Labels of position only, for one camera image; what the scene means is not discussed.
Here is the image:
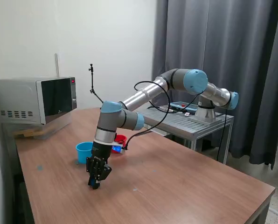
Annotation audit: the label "black cable with metal connector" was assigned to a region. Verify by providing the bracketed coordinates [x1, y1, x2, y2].
[147, 105, 189, 115]

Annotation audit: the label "white vertical pole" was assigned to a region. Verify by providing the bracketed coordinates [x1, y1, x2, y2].
[55, 53, 60, 78]

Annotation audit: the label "blue plastic cup bin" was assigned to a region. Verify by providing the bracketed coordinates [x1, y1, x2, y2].
[75, 141, 94, 164]

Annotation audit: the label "silver microwave oven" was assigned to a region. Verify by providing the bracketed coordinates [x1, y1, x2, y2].
[0, 76, 78, 126]

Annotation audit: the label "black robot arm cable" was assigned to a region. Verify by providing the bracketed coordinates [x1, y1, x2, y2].
[125, 81, 201, 150]

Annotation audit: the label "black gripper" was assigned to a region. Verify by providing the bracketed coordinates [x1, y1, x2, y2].
[86, 141, 113, 190]

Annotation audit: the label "aluminium robot stand table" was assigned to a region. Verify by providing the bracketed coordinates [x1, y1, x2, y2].
[131, 106, 235, 164]

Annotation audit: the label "dark grey curtain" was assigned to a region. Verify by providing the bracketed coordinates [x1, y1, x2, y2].
[152, 0, 278, 170]

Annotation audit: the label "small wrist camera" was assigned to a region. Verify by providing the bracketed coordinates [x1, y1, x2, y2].
[111, 144, 126, 155]

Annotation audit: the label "red plastic cup bin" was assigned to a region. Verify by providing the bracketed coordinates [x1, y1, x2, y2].
[111, 134, 127, 154]

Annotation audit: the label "robot teach pendant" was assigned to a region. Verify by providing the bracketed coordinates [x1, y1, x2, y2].
[169, 101, 198, 113]

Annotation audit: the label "wooden pieces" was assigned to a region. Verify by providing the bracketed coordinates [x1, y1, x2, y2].
[13, 129, 43, 139]

